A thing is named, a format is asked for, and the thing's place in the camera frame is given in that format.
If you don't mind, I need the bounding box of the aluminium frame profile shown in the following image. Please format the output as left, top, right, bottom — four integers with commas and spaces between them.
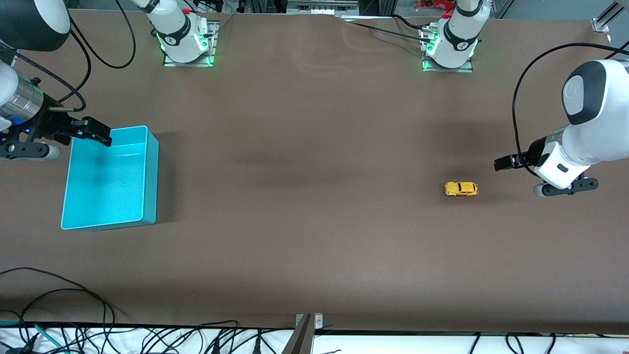
286, 0, 359, 14

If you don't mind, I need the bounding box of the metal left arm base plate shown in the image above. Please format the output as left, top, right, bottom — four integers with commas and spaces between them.
422, 26, 475, 73

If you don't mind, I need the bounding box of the red package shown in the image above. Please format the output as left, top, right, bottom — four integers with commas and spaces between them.
414, 0, 455, 11

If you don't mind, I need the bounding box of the metal corner bracket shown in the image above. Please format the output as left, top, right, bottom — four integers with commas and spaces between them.
592, 0, 629, 33

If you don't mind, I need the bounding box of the teal plastic bin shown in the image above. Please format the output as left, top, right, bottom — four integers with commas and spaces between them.
60, 125, 160, 231

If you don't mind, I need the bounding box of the black looped table cable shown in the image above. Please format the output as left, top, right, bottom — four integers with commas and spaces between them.
0, 267, 117, 329

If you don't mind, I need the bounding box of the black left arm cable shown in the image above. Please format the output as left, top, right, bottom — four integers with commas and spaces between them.
512, 43, 629, 177

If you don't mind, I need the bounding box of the teal cable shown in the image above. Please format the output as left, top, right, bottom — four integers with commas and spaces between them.
0, 320, 67, 354

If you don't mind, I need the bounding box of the black base power cable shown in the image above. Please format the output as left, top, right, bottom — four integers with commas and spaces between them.
339, 14, 438, 45

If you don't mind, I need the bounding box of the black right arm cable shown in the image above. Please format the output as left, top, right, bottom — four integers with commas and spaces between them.
0, 0, 137, 113

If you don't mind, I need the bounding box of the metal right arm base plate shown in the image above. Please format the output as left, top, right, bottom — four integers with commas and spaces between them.
163, 20, 219, 67

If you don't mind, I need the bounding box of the metal table edge bracket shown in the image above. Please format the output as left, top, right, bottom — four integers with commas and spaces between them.
280, 313, 324, 354

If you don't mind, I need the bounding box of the yellow beetle toy car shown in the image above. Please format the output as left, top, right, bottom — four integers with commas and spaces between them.
444, 181, 480, 197

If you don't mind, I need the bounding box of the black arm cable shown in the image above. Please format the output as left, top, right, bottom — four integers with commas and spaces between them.
512, 43, 629, 177
0, 0, 137, 113

